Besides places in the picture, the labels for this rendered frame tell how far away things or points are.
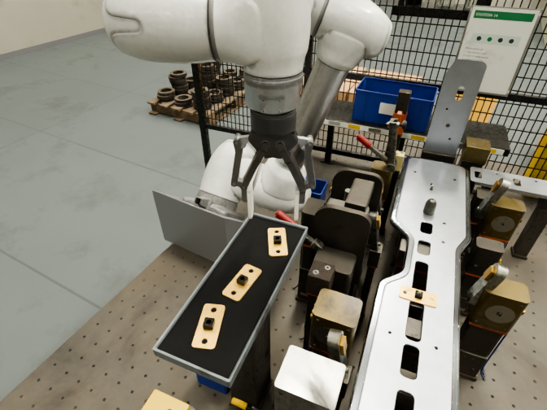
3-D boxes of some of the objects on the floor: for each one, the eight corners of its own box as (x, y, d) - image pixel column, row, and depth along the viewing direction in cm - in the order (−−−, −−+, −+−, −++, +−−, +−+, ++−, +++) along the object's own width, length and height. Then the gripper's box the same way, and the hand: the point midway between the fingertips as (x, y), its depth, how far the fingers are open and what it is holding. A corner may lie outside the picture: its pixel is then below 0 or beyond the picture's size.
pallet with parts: (146, 112, 403) (137, 73, 376) (213, 80, 485) (210, 45, 458) (205, 130, 370) (200, 89, 343) (267, 92, 452) (267, 55, 425)
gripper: (203, 113, 56) (217, 225, 70) (341, 116, 55) (327, 229, 69) (212, 94, 62) (224, 202, 76) (337, 98, 61) (326, 205, 75)
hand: (273, 205), depth 71 cm, fingers open, 8 cm apart
